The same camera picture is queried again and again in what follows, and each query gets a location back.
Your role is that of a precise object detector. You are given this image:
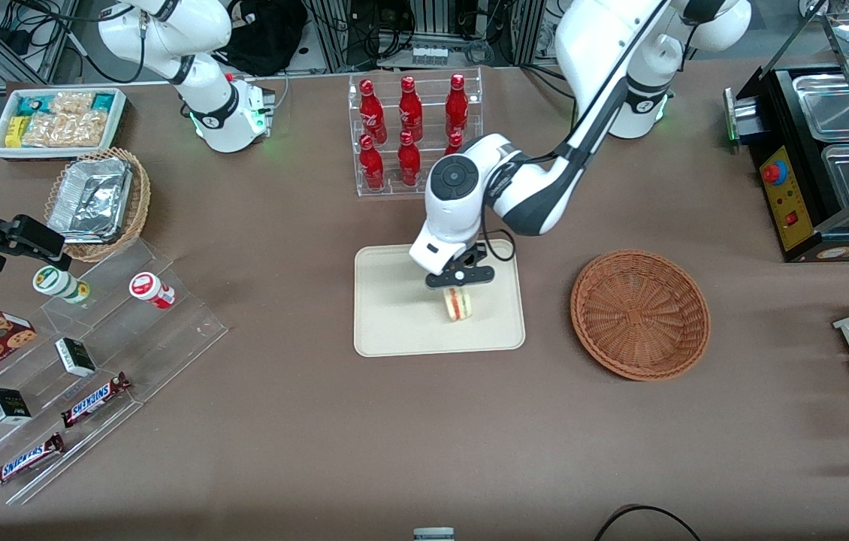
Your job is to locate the red-lid drink bottle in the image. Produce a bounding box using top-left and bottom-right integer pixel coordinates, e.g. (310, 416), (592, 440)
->
(129, 272), (177, 310)

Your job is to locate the black food warmer machine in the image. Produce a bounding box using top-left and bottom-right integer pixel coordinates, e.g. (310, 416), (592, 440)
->
(724, 0), (849, 264)

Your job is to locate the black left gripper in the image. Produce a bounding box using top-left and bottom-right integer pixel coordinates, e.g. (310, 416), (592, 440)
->
(426, 243), (495, 303)

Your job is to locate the small black box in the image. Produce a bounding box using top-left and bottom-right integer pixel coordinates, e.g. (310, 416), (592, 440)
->
(0, 388), (32, 425)
(55, 337), (97, 377)

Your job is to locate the Snickers bar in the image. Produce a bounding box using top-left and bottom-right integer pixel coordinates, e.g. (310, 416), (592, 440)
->
(0, 432), (65, 490)
(61, 372), (132, 428)

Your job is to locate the white snack bin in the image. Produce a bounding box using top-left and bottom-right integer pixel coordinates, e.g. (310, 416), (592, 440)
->
(0, 87), (128, 161)

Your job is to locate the clear cracker bag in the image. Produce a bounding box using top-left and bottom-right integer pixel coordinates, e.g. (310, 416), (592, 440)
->
(60, 111), (108, 148)
(21, 113), (65, 148)
(47, 91), (95, 118)

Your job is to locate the clear acrylic stepped stand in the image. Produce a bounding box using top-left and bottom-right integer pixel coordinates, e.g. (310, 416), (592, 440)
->
(0, 239), (230, 506)

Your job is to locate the clear acrylic bottle rack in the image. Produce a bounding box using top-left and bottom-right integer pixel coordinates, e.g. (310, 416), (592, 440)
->
(348, 66), (484, 198)

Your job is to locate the triangular sandwich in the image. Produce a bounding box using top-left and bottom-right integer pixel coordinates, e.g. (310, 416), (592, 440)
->
(443, 286), (476, 323)

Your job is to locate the black cable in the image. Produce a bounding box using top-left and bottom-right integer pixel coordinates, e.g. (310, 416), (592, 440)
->
(594, 505), (703, 541)

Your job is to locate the brown wicker basket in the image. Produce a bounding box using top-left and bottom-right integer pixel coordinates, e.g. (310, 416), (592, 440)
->
(570, 249), (712, 382)

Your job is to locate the aluminium foil tray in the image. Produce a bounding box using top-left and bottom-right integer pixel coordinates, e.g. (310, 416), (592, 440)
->
(47, 156), (133, 244)

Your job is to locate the green-lid drink bottle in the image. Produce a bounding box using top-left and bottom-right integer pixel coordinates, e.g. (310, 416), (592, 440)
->
(32, 265), (91, 305)

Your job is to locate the light wicker basket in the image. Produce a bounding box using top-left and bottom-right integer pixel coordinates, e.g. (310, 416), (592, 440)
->
(44, 147), (152, 263)

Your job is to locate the black bag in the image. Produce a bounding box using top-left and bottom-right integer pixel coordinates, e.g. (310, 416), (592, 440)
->
(214, 0), (309, 77)

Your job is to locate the cream plastic tray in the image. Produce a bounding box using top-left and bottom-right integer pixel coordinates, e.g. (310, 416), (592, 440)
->
(353, 239), (527, 358)

